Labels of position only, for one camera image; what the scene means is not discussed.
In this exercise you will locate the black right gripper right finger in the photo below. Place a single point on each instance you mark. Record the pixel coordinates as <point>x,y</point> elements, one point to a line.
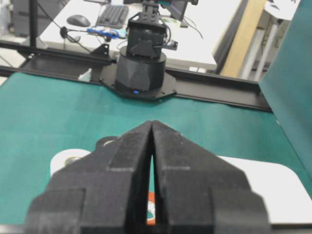
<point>200,193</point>

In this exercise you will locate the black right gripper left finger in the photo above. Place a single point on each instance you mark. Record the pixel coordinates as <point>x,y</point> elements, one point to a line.
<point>105,192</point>

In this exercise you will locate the black tape roll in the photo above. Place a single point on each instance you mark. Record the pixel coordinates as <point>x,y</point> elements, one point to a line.
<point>104,141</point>

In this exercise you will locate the orange tape roll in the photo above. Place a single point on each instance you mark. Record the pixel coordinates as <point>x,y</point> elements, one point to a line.
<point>151,209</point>

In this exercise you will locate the white tape roll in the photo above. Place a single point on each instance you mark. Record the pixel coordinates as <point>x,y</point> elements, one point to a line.
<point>65,157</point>

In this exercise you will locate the white plastic case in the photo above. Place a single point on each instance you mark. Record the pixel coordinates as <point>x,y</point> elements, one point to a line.
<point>285,197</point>

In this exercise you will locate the green backdrop panel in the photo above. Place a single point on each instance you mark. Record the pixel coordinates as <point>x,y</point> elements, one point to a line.
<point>287,86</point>

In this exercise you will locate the white desk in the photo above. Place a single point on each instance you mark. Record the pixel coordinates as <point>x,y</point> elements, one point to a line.
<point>185,48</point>

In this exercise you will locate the black computer mouse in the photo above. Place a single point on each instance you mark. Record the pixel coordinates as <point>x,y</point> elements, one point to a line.
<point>78,20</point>

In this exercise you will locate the black keyboard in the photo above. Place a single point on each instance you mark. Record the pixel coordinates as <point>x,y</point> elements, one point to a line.
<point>114,16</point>

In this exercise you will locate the black vertical pole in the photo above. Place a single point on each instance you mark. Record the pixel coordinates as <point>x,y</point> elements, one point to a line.
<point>33,22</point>

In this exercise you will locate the black aluminium frame rail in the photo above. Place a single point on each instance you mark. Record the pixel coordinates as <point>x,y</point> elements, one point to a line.
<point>66,65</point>

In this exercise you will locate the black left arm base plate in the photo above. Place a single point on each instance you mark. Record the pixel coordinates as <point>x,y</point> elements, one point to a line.
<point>108,79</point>

